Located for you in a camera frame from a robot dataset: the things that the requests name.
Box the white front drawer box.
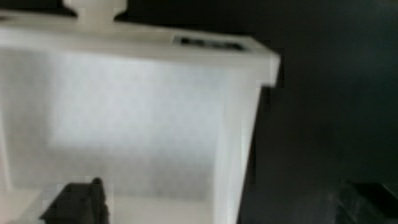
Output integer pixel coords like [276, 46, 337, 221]
[0, 0, 280, 224]

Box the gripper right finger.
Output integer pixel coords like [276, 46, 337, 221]
[333, 182, 398, 224]

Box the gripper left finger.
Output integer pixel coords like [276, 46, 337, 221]
[38, 178, 109, 224]

